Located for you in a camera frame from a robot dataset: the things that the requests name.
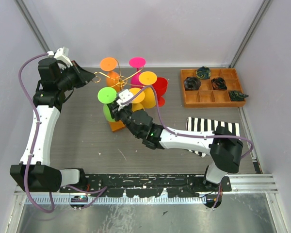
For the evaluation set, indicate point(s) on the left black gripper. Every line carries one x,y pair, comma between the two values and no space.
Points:
84,76

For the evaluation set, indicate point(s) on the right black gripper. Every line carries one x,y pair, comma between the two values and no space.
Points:
114,110

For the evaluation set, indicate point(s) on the green plastic wine glass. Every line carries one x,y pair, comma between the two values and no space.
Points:
107,95

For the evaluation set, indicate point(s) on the yellow wine glass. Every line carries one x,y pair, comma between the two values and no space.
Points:
148,78
137,102

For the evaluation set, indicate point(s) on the gold wire wine glass rack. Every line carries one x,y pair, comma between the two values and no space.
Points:
124,83

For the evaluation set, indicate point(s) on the orange plastic wine glass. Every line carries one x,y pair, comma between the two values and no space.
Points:
109,64

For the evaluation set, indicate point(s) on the magenta plastic wine glass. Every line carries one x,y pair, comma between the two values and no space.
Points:
137,63

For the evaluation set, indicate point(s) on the red plastic wine glass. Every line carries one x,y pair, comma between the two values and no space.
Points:
160,87

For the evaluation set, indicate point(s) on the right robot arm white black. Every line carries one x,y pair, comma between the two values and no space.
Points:
221,145

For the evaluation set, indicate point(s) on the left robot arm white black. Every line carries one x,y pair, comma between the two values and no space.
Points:
34,173

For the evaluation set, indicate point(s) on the black white striped cloth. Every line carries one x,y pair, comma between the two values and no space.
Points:
202,125

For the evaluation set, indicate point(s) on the dark rolled tie left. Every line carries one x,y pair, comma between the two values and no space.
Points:
192,84

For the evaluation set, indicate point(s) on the dark rolled tie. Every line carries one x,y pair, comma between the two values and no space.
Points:
192,84
203,73
218,84
237,95

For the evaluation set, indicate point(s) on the wooden compartment tray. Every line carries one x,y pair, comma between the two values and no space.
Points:
206,96

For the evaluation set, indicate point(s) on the dark rolled tie top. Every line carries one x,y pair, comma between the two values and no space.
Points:
203,73

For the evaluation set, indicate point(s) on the dark rolled tie middle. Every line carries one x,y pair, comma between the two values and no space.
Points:
218,84

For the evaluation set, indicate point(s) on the dark rolled tie right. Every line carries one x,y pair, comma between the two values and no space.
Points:
237,95

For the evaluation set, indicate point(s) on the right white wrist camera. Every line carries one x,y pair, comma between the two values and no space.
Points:
123,98

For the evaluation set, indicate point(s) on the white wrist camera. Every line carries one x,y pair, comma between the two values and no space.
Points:
123,98
61,54

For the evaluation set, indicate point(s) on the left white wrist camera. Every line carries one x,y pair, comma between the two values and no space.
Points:
61,54

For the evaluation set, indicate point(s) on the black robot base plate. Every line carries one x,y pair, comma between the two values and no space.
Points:
146,185

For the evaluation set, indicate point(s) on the grey slotted cable duct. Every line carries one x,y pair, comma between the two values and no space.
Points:
65,199

